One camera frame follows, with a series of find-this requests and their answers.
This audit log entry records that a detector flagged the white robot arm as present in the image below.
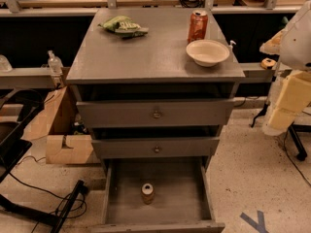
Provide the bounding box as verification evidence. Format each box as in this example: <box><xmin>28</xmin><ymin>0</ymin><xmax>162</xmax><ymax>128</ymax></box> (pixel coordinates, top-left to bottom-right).
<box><xmin>259</xmin><ymin>0</ymin><xmax>311</xmax><ymax>136</ymax></box>

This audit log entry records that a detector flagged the grey drawer cabinet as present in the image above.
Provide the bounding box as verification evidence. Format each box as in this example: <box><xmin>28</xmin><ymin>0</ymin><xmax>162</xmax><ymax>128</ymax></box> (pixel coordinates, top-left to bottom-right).
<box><xmin>66</xmin><ymin>7</ymin><xmax>246</xmax><ymax>233</ymax></box>

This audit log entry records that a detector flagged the grey top drawer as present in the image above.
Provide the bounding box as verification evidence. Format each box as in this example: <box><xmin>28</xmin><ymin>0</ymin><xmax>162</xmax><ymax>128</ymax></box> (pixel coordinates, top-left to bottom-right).
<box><xmin>77</xmin><ymin>99</ymin><xmax>233</xmax><ymax>128</ymax></box>

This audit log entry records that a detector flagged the grey open bottom drawer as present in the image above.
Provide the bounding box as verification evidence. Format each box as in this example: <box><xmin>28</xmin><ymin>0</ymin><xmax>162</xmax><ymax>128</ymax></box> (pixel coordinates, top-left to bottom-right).
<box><xmin>91</xmin><ymin>157</ymin><xmax>225</xmax><ymax>233</ymax></box>

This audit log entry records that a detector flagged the tall red soda can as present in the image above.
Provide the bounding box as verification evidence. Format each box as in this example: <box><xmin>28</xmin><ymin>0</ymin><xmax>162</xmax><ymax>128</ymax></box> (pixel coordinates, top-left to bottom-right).
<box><xmin>188</xmin><ymin>10</ymin><xmax>208</xmax><ymax>43</ymax></box>

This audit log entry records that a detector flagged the white bowl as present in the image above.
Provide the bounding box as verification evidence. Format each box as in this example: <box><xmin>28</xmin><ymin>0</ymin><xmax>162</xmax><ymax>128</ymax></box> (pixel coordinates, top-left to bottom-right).
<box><xmin>186</xmin><ymin>40</ymin><xmax>230</xmax><ymax>67</ymax></box>

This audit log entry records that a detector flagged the green chip bag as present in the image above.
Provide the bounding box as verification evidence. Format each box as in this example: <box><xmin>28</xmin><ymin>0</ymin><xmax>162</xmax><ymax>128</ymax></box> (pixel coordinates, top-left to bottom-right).
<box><xmin>99</xmin><ymin>16</ymin><xmax>149</xmax><ymax>39</ymax></box>

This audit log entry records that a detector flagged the cardboard box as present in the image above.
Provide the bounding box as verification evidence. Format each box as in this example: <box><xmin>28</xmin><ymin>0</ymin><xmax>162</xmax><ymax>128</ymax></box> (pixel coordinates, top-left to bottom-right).
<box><xmin>23</xmin><ymin>87</ymin><xmax>99</xmax><ymax>165</ymax></box>

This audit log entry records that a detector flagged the small white pump bottle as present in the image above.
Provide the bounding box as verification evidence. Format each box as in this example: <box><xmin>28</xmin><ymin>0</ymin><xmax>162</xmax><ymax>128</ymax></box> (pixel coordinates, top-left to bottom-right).
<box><xmin>229</xmin><ymin>40</ymin><xmax>236</xmax><ymax>52</ymax></box>

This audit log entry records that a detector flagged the clear sanitizer bottle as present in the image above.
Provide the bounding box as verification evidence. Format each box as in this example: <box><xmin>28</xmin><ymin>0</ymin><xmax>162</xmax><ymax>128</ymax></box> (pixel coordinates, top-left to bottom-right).
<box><xmin>48</xmin><ymin>50</ymin><xmax>63</xmax><ymax>75</ymax></box>

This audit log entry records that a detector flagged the reacher grabber tool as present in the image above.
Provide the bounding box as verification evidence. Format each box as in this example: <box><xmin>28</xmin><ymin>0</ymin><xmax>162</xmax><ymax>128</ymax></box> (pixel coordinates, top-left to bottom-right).
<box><xmin>250</xmin><ymin>103</ymin><xmax>269</xmax><ymax>128</ymax></box>

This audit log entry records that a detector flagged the black stand leg right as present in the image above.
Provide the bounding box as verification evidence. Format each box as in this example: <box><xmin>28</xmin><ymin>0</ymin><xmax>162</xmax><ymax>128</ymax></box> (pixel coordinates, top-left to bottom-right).
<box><xmin>289</xmin><ymin>124</ymin><xmax>311</xmax><ymax>161</ymax></box>

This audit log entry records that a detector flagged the black stand frame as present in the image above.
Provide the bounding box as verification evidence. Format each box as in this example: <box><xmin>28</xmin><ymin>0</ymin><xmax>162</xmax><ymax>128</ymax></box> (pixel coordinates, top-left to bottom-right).
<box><xmin>0</xmin><ymin>88</ymin><xmax>89</xmax><ymax>233</ymax></box>

